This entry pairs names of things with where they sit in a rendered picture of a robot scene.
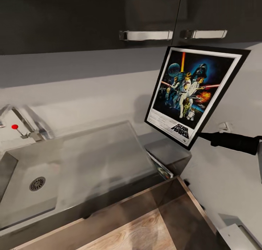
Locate poster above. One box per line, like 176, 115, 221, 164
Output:
144, 45, 251, 151

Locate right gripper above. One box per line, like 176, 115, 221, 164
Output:
195, 132, 242, 151

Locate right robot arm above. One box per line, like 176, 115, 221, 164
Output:
195, 121, 262, 181

